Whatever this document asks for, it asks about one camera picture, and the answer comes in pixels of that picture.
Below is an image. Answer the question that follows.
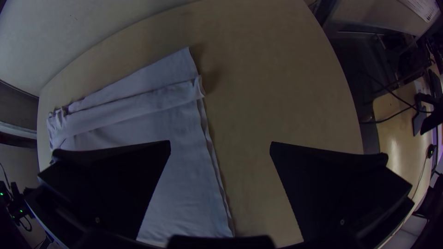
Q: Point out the pale wooden side table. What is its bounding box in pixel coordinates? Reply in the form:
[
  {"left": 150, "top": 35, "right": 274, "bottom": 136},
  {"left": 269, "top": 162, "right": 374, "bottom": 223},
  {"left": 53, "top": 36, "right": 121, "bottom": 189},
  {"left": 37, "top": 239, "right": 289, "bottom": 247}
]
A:
[{"left": 373, "top": 64, "right": 443, "bottom": 210}]

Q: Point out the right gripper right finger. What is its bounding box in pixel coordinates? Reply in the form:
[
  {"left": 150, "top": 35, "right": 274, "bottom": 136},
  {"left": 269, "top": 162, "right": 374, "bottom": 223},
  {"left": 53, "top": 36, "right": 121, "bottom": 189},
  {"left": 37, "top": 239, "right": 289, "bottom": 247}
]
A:
[{"left": 269, "top": 141, "right": 416, "bottom": 248}]

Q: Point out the white printed wall poster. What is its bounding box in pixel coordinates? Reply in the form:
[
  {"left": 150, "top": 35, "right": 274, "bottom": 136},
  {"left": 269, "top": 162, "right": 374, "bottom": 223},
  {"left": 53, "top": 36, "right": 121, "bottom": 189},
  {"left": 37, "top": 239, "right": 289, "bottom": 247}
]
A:
[{"left": 398, "top": 0, "right": 443, "bottom": 24}]

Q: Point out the black cable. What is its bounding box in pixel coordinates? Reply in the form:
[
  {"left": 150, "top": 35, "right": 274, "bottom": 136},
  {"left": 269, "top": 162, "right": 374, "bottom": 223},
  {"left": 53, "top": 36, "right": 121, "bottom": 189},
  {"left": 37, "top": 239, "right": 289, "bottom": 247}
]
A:
[
  {"left": 359, "top": 103, "right": 421, "bottom": 125},
  {"left": 359, "top": 69, "right": 428, "bottom": 113}
]

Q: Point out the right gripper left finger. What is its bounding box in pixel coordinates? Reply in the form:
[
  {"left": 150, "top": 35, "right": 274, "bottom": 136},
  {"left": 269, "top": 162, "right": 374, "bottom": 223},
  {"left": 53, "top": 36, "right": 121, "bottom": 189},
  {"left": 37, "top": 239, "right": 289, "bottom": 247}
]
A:
[{"left": 37, "top": 140, "right": 172, "bottom": 243}]

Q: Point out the white t-shirt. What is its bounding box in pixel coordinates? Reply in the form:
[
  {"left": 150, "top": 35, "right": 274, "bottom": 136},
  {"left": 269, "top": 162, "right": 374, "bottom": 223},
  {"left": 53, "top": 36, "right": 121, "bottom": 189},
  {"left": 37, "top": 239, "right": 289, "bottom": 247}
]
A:
[{"left": 46, "top": 47, "right": 237, "bottom": 248}]

